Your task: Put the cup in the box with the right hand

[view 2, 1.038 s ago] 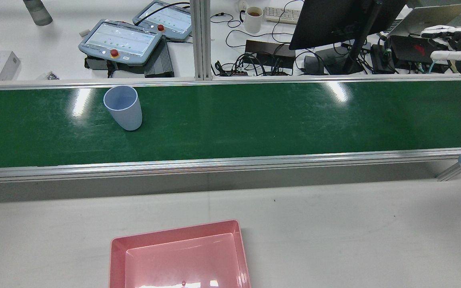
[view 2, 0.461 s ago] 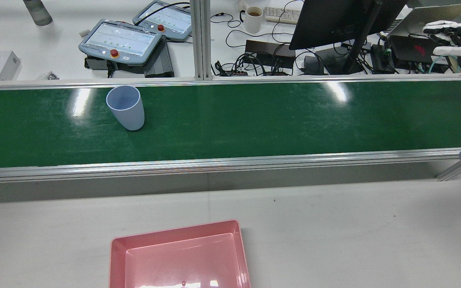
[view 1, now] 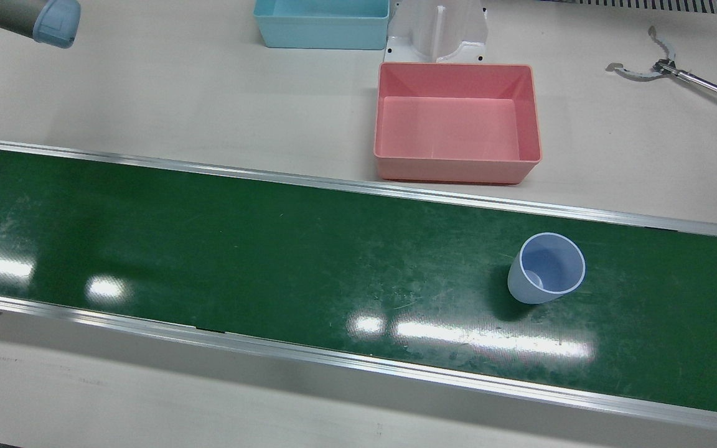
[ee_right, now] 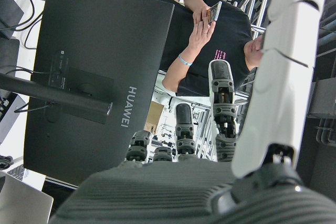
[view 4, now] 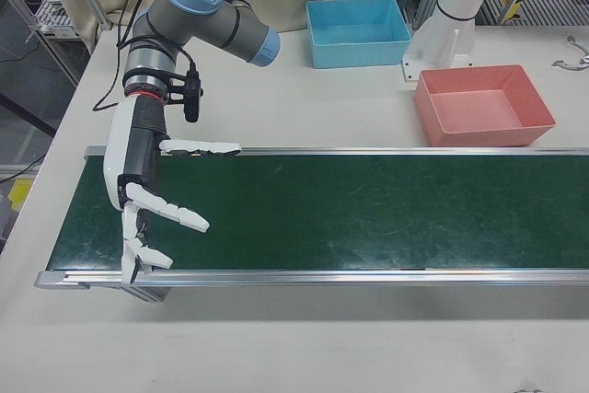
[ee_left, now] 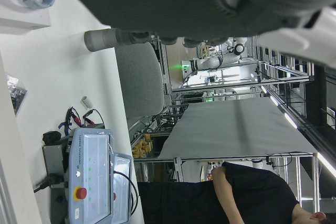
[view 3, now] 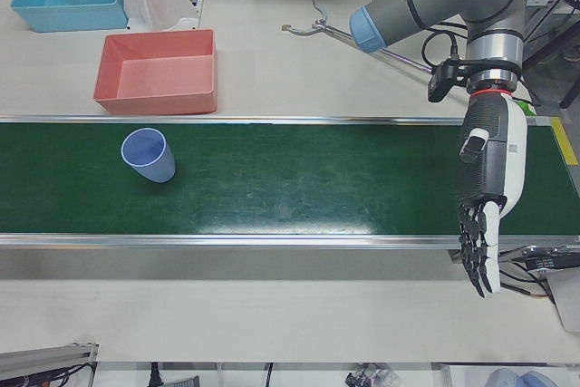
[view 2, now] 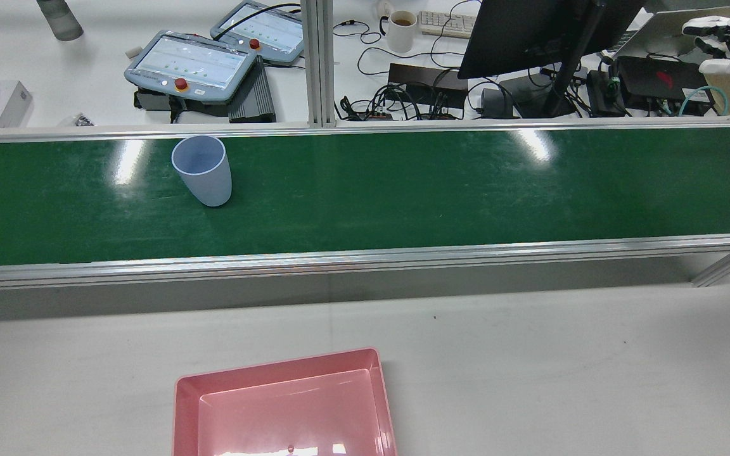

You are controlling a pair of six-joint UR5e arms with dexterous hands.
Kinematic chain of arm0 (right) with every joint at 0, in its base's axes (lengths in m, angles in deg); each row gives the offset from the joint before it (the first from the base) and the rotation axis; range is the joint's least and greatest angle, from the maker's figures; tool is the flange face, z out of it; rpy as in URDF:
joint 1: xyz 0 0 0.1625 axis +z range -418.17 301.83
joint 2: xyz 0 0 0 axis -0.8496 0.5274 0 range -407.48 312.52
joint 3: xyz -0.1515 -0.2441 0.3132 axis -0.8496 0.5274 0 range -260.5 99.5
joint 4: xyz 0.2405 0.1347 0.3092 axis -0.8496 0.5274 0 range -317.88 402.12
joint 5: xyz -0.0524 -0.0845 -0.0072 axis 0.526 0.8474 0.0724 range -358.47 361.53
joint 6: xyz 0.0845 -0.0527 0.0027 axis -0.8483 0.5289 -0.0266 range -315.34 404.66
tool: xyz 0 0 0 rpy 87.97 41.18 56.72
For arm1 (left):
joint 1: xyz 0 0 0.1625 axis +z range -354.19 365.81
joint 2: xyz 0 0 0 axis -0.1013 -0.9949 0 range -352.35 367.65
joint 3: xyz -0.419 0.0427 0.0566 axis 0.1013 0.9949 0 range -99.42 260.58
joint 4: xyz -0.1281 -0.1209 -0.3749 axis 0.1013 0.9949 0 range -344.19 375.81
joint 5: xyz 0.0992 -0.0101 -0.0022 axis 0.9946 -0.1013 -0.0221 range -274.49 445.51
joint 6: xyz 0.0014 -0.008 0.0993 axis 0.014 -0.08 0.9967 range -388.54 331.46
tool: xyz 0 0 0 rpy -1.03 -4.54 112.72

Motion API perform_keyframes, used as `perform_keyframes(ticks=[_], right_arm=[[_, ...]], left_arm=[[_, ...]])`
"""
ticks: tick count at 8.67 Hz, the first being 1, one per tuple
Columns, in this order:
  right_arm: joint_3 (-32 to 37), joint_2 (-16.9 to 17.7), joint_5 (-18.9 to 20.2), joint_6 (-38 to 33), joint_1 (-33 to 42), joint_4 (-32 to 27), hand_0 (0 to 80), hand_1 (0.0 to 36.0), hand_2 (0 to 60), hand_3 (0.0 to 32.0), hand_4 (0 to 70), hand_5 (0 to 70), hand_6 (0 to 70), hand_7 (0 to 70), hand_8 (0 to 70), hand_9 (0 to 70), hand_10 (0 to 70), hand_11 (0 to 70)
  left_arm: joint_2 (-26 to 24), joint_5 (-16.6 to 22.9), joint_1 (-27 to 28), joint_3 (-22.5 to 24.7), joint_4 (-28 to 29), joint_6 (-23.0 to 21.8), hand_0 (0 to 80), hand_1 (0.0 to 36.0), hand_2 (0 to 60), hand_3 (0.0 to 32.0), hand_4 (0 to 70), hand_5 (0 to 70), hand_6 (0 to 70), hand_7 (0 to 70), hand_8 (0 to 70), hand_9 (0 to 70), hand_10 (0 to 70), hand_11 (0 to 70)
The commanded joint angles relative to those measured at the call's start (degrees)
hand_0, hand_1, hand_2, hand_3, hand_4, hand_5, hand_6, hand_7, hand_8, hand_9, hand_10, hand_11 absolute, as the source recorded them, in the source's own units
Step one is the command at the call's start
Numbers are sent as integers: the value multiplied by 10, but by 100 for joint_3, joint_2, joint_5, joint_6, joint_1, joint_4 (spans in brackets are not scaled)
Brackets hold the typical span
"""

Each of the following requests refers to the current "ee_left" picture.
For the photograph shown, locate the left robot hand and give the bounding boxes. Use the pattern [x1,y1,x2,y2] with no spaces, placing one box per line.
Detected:
[67,0,336,68]

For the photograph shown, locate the white cardboard box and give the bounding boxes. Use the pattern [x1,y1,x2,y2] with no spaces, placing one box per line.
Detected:
[0,0,52,35]

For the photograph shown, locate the grey office chair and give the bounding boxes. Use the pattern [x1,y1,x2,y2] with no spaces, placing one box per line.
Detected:
[115,41,165,130]

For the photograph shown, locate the small white tube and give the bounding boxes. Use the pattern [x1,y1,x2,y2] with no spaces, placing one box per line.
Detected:
[80,95,94,110]

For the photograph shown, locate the red black clip leads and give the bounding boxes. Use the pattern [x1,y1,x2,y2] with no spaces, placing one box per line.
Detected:
[65,106,106,128]

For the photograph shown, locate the yellow parts pile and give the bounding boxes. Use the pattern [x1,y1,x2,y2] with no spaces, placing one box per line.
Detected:
[132,133,153,158]

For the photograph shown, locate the grey blue teach pendant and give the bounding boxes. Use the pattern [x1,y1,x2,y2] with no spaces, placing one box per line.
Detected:
[65,128,115,224]
[110,152,134,224]

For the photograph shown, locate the clear bag of screws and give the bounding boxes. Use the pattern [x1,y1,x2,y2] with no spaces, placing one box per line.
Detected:
[6,74,28,116]

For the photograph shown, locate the black knob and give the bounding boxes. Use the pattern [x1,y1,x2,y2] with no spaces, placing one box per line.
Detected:
[43,131,61,145]

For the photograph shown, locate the grey metal pendant holder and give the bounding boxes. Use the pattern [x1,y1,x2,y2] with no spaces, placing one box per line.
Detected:
[41,144,71,224]

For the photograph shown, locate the person in black T-shirt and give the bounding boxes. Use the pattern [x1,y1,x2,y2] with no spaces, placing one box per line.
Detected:
[136,161,336,224]

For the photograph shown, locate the grey cylindrical post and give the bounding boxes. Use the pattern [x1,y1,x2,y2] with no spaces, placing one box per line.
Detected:
[83,28,133,52]

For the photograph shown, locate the black pendant cable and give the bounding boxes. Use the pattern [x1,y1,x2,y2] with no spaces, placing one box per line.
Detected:
[114,170,139,216]

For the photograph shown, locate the black power cable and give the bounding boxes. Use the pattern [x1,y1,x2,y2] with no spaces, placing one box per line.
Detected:
[34,173,69,193]

